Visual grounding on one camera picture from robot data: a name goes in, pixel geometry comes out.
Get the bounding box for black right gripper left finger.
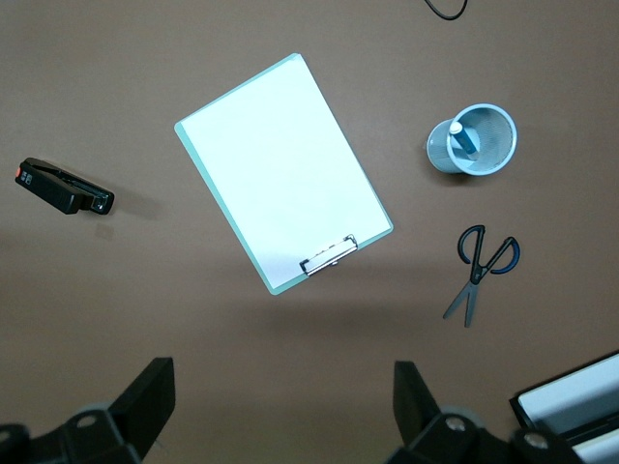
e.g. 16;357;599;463
0;357;175;464

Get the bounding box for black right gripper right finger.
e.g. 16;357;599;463
386;361;581;464

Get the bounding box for blue marker with white cap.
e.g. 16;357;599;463
448;121;479;156

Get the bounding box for black document tray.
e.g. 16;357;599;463
509;351;619;464

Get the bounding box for black and blue scissors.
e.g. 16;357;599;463
442;223;522;329

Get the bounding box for white paper in tray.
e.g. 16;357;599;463
516;360;619;436

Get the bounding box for teal clipboard with metal clip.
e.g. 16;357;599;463
173;52;395;297

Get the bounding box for black stapler with red tip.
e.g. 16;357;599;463
14;157;116;217

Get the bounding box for light blue mesh pen cup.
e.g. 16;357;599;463
425;102;518;178

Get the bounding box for white paper sheet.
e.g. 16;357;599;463
179;55;392;287

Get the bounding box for black looped cable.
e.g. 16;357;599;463
424;0;470;22

